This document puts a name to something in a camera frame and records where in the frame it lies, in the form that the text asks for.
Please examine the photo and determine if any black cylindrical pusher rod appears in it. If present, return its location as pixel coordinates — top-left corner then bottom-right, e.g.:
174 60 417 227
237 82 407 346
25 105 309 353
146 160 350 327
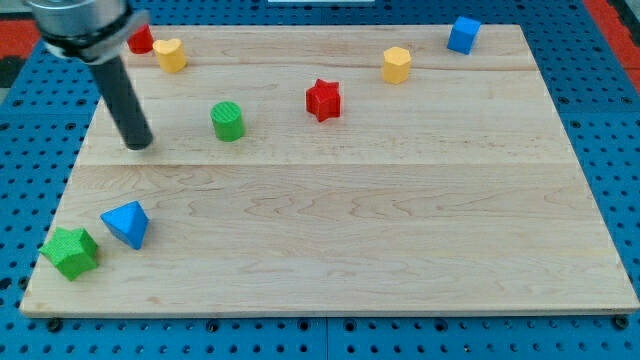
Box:
89 56 153 150

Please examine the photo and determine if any yellow heart block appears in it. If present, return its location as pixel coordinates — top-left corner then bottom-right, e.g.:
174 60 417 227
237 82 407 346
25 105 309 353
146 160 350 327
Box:
152 38 187 73

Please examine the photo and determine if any green cylinder block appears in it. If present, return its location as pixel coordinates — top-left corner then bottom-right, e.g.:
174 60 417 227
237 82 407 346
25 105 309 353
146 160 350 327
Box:
210 101 245 142

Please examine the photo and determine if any blue triangle block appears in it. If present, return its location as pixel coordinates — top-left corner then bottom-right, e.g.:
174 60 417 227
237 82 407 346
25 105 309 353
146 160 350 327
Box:
100 201 149 250

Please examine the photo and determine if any green star block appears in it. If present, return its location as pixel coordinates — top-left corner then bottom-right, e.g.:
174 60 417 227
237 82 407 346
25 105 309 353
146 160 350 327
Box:
39 227 98 281

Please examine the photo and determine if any red star block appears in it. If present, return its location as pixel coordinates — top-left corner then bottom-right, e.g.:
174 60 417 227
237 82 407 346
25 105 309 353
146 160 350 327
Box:
305 79 341 122

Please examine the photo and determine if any wooden board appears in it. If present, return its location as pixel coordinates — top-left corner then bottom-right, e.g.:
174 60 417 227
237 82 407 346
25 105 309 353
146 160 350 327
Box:
21 25 639 318

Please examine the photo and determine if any yellow hexagon block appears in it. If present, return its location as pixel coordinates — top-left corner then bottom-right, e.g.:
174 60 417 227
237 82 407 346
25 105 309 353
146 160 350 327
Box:
382 47 412 84

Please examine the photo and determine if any blue cube block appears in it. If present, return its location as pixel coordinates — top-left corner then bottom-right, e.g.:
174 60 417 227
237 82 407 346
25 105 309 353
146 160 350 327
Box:
447 16 482 55

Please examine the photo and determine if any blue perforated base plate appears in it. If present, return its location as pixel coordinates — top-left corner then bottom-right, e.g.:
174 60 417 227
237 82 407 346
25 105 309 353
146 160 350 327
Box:
1 1 639 359

